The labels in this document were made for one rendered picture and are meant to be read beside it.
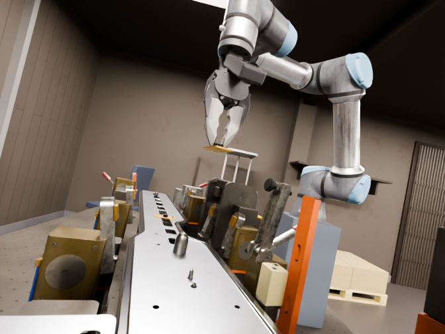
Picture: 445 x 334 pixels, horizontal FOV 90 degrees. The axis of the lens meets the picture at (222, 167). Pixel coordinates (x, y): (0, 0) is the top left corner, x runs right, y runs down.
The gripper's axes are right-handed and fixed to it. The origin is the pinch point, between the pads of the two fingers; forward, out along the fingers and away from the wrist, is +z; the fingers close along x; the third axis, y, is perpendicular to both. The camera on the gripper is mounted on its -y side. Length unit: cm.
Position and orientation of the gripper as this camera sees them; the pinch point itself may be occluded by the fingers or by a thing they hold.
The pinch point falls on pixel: (219, 140)
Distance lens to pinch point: 44.4
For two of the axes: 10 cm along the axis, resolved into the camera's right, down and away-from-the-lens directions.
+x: -9.2, -2.1, -3.4
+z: -2.1, 9.8, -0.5
